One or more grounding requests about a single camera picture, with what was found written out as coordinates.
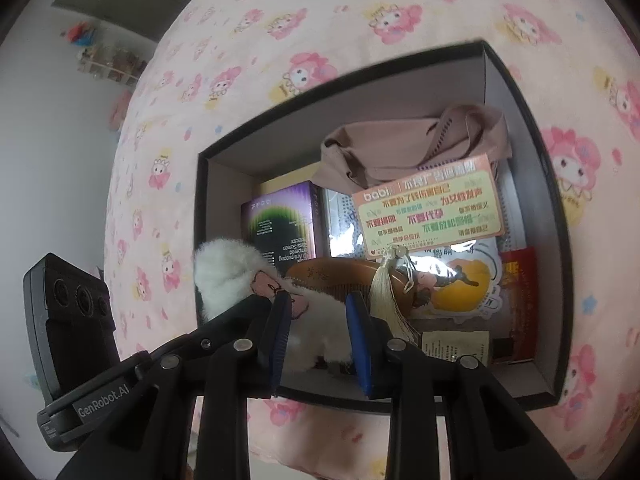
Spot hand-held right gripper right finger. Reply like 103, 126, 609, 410
345, 291, 576, 480

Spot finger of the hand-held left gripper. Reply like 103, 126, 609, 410
145, 294, 273, 361

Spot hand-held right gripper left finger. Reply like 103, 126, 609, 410
55, 290, 293, 480

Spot white fluffy plush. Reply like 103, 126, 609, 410
192, 239, 358, 373

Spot cream tassel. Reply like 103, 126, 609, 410
367, 245, 418, 346

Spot wooden comb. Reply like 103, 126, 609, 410
285, 256, 426, 321

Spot pale printed packet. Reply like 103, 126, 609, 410
419, 329, 492, 363

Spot orange printed card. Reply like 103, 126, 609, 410
350, 154, 505, 260

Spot beige pink cloth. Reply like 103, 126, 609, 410
320, 102, 515, 196

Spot black box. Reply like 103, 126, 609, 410
192, 39, 571, 416

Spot purple box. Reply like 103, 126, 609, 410
240, 180, 331, 278

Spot yellow cartoon sticker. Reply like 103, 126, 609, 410
407, 237, 506, 321

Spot dotted picture sheet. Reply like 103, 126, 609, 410
322, 160, 526, 271

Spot white shelf with jars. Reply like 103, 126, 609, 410
77, 42, 151, 86

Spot red and blue toy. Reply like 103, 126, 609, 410
62, 21, 98, 47

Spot pink printed blanket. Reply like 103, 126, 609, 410
102, 0, 640, 480

